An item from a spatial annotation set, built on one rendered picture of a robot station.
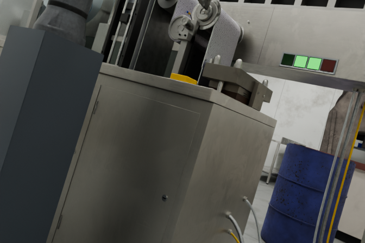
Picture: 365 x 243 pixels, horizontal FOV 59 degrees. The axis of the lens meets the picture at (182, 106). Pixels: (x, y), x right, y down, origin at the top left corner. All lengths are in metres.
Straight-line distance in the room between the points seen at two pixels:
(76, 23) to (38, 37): 0.13
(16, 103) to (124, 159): 0.45
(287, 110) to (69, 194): 7.34
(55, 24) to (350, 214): 3.53
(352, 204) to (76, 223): 3.12
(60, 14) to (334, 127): 5.83
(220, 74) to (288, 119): 7.09
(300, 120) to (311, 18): 6.68
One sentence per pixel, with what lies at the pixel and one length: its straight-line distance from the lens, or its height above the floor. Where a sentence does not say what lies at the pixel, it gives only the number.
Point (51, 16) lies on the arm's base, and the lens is 1.00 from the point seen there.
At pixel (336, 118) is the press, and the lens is 6.48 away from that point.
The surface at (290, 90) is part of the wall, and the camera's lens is 8.47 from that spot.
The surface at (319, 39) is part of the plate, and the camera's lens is 1.61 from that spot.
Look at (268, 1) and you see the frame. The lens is 1.78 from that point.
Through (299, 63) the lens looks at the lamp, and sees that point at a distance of 1.59.
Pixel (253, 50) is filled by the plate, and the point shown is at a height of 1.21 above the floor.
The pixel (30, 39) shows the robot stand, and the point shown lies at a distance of 0.97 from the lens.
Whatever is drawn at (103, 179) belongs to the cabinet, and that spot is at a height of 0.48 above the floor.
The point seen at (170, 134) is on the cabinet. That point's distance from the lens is 1.09.
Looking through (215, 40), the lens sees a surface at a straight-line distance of 1.46.
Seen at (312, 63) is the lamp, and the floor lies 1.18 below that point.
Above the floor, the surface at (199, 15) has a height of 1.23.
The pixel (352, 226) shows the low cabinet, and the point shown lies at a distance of 3.99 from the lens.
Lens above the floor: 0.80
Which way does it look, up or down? 1 degrees up
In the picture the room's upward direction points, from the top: 17 degrees clockwise
